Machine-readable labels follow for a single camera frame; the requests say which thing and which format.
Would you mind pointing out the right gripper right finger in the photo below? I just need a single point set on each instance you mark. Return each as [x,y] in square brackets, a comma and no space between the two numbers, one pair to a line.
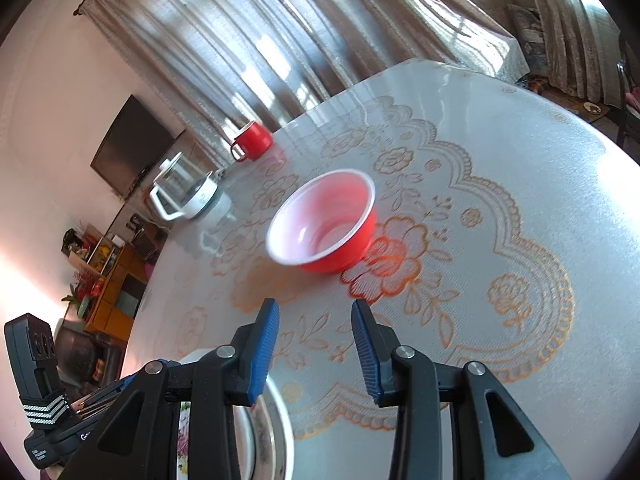
[400,376]

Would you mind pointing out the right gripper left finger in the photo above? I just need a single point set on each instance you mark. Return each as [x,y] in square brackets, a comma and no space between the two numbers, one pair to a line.
[229,376]

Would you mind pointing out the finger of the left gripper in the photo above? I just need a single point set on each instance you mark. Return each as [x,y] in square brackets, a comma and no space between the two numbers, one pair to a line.
[151,368]

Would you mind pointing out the stainless steel bowl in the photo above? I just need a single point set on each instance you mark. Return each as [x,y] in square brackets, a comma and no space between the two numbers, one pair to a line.
[264,437]

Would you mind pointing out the red plastic bowl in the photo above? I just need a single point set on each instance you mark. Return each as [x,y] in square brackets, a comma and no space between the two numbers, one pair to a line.
[327,225]

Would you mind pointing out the small rose plate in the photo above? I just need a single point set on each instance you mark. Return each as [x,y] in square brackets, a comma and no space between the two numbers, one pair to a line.
[182,461]

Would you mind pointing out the orange wooden desk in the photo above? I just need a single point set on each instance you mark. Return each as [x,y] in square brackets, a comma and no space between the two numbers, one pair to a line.
[113,312]

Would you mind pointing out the wooden desktop shelf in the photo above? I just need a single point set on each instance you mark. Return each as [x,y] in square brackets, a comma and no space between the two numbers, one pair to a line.
[89,251]

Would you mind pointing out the lace patterned table cover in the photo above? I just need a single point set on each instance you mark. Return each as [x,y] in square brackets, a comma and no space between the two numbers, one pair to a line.
[447,265]

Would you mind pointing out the white glass electric kettle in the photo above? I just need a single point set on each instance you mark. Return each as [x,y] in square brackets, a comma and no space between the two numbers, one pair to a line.
[182,189]

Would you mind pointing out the red mug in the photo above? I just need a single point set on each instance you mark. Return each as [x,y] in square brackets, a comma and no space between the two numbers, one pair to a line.
[251,143]

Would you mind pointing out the beige window curtain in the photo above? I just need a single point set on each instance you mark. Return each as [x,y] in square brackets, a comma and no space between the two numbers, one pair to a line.
[220,64]

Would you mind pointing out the side window curtain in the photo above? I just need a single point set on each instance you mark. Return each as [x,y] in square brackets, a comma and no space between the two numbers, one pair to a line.
[583,49]

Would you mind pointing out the black wall television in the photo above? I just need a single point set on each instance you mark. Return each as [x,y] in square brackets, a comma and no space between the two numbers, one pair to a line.
[131,147]

